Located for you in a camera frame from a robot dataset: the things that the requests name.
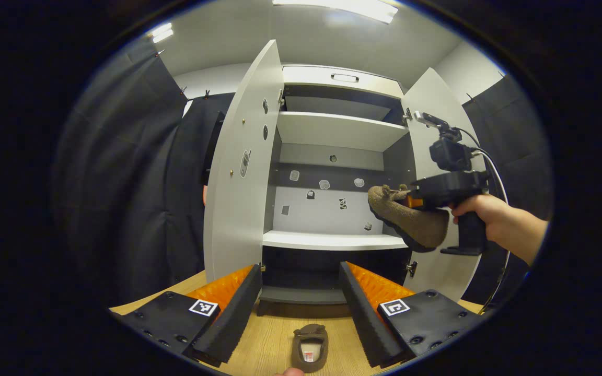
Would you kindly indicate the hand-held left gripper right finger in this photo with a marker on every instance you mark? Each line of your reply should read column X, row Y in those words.
column 361, row 318

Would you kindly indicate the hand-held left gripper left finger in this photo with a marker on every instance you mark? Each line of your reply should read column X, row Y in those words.
column 235, row 318

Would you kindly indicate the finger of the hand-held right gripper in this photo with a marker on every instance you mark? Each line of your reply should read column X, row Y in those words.
column 415, row 202

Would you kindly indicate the brown fuzzy shoe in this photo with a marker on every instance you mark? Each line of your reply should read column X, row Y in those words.
column 309, row 334
column 416, row 224

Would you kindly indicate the white shoe cabinet door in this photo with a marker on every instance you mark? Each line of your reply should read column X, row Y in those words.
column 431, row 99
column 238, row 219

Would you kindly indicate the white grey shoe cabinet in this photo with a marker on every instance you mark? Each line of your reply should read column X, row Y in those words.
column 332, row 130

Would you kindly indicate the black backdrop cloth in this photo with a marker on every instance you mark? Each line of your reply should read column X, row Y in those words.
column 123, row 183
column 520, row 146

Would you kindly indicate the large ceiling light panel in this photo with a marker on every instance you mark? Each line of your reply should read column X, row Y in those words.
column 343, row 8

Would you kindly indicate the small ceiling light panel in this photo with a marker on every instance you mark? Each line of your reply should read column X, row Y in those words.
column 162, row 32

